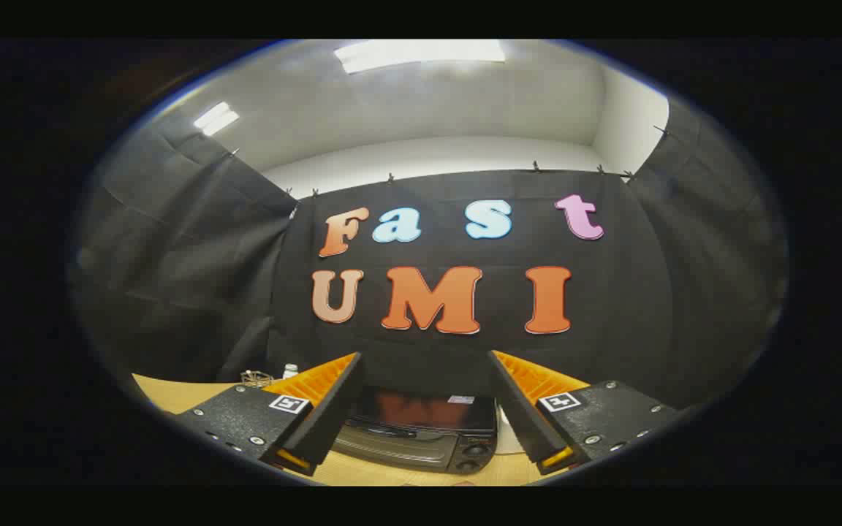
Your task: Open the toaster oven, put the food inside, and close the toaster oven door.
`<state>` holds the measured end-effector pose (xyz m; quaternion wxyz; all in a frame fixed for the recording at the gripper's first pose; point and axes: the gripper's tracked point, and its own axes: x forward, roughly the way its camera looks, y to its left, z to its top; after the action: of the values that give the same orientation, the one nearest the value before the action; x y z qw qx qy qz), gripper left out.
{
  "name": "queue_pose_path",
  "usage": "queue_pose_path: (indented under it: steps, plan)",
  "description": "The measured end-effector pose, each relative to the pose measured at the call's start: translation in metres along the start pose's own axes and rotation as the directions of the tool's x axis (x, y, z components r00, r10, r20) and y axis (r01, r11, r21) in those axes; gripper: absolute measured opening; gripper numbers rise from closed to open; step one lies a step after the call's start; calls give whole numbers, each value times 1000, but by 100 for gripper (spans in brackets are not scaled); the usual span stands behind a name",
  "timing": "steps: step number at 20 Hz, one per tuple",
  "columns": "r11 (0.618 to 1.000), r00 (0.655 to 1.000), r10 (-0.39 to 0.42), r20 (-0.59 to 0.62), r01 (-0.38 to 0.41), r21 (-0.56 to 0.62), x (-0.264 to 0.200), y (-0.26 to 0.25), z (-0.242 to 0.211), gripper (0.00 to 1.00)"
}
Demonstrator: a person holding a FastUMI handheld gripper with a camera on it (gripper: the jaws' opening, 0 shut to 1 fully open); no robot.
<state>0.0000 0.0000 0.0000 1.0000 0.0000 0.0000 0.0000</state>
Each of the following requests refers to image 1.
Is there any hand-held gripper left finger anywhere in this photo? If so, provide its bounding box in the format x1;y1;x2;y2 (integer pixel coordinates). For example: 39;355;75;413
172;352;363;477

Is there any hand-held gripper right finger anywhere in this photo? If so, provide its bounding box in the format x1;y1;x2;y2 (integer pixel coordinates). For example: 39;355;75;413
489;350;681;476

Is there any black toaster oven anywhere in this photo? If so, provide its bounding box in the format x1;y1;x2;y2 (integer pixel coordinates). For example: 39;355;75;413
331;386;499;476

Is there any black backdrop cloth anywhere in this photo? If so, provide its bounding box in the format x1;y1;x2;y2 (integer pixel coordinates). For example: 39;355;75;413
70;95;791;410

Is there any small ceiling light panel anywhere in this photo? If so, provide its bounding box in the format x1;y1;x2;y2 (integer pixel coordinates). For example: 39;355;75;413
193;102;240;137

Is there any large ceiling light panel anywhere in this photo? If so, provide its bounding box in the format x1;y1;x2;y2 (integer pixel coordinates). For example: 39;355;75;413
333;39;507;75

